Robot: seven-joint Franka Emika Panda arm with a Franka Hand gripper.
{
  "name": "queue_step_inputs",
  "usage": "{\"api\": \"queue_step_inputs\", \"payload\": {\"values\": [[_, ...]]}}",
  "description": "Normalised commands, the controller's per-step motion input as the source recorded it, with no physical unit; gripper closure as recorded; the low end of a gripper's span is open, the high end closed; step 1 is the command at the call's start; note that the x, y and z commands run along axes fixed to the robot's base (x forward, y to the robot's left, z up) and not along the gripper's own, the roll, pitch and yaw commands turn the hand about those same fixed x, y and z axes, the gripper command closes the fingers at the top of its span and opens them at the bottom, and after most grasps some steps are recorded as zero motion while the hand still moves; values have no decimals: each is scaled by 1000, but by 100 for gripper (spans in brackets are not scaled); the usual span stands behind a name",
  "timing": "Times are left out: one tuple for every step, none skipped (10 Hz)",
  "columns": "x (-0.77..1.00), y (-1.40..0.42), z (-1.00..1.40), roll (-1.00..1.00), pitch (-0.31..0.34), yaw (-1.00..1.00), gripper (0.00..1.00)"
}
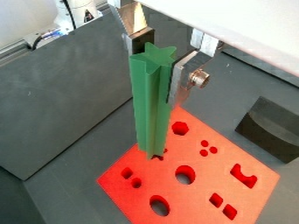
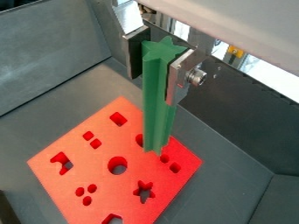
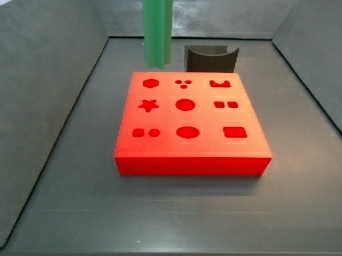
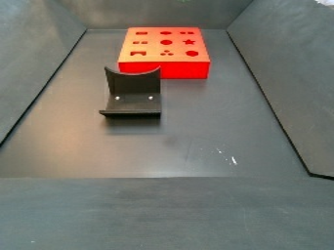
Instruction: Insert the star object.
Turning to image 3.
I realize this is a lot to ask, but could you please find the green star-shaped peg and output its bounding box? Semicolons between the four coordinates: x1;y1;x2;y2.
143;0;174;69

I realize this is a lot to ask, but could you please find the red shape-sorting block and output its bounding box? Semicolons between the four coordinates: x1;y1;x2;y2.
114;72;273;176

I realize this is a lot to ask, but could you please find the black curved holder block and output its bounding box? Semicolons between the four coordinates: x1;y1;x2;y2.
185;45;239;73

